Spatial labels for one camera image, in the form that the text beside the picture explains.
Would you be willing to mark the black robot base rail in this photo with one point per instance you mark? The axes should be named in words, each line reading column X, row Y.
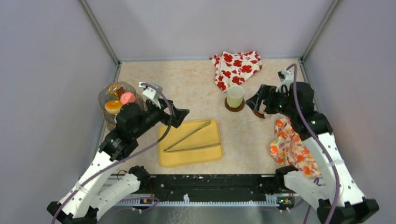
column 212, row 188

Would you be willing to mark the left brown coaster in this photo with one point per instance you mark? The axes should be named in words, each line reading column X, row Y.
column 237, row 109

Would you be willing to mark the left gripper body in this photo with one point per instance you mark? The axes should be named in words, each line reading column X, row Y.
column 165, row 116

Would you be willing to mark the three-tier glass dessert stand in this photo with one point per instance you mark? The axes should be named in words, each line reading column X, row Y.
column 113, row 97

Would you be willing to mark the red poppy cloth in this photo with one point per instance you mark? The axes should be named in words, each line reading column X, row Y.
column 235, row 69

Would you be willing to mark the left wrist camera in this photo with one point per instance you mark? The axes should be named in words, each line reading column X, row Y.
column 151, row 94

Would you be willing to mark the metal serving tongs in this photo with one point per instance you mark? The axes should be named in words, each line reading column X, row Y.
column 193, row 135

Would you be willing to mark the yellow plastic tray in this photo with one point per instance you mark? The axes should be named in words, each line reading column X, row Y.
column 187, row 158

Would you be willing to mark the green mug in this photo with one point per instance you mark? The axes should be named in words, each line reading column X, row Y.
column 235, row 95

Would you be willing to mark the pink swirl roll cake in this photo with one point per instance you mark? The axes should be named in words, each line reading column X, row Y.
column 127, row 97

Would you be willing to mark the right brown coaster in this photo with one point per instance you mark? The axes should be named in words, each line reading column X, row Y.
column 260, row 115

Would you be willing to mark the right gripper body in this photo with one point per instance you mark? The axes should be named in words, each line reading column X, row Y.
column 277, row 102

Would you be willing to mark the brown star cookie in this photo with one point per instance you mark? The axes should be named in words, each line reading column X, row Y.
column 119, row 92

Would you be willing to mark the orange glazed donut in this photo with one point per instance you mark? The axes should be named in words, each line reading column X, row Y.
column 113, row 106

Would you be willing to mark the orange floral cloth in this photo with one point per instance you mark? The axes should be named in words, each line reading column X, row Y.
column 288, row 149

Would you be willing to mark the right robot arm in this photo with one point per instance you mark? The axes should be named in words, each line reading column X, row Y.
column 339, row 200

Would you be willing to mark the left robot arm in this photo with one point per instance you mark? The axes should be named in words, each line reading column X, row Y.
column 85, row 203

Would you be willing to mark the brown coaster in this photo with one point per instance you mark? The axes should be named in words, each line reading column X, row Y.
column 260, row 115
column 237, row 109

